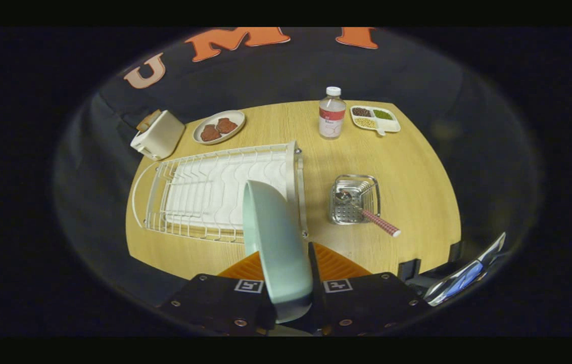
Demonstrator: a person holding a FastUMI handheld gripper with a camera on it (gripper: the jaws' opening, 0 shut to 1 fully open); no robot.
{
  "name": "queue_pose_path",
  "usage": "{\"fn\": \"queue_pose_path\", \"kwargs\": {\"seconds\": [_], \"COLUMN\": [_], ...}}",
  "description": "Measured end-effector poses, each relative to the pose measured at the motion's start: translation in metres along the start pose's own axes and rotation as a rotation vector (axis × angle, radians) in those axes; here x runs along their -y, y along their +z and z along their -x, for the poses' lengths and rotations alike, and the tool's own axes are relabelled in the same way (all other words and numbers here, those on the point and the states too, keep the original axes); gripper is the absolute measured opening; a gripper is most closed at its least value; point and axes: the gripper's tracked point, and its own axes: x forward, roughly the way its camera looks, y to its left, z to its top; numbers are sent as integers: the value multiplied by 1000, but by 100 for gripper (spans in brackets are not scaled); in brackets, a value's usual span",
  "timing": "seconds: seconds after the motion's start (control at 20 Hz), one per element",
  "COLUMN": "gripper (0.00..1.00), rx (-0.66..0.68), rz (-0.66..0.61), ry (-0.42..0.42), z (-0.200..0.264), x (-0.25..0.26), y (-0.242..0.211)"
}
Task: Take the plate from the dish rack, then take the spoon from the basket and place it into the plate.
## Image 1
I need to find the white toaster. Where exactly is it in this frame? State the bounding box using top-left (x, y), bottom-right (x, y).
top-left (130, 110), bottom-right (186, 161)

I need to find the white divided dish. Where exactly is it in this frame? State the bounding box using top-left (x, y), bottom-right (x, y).
top-left (350, 105), bottom-right (401, 137)

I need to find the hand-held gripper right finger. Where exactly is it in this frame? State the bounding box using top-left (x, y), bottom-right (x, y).
top-left (306, 242), bottom-right (432, 337)

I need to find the brown toast slice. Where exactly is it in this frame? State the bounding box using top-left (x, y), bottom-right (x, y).
top-left (137, 112), bottom-right (161, 132)

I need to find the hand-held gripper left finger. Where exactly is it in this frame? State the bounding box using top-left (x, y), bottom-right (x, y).
top-left (159, 250), bottom-right (277, 337)

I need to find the white ribbed drain tray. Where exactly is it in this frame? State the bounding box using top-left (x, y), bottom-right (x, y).
top-left (164, 151), bottom-right (289, 236)

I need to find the beige plate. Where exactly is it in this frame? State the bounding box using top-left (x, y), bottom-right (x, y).
top-left (193, 110), bottom-right (246, 146)

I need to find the pale green plate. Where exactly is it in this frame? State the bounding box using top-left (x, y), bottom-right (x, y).
top-left (242, 179), bottom-right (314, 324)

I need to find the metal cutlery basket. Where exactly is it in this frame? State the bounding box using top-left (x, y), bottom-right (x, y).
top-left (329, 174), bottom-right (382, 225)

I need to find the spoon with red checked handle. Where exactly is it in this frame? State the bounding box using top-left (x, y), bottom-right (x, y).
top-left (336, 190), bottom-right (402, 238)

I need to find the white and blue object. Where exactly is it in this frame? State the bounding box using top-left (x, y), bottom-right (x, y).
top-left (425, 232), bottom-right (508, 307)

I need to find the white wire dish rack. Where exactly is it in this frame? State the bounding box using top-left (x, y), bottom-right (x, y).
top-left (132, 142), bottom-right (309, 244)

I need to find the clear bottle with red label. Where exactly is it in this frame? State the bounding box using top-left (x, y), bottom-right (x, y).
top-left (319, 86), bottom-right (347, 140)

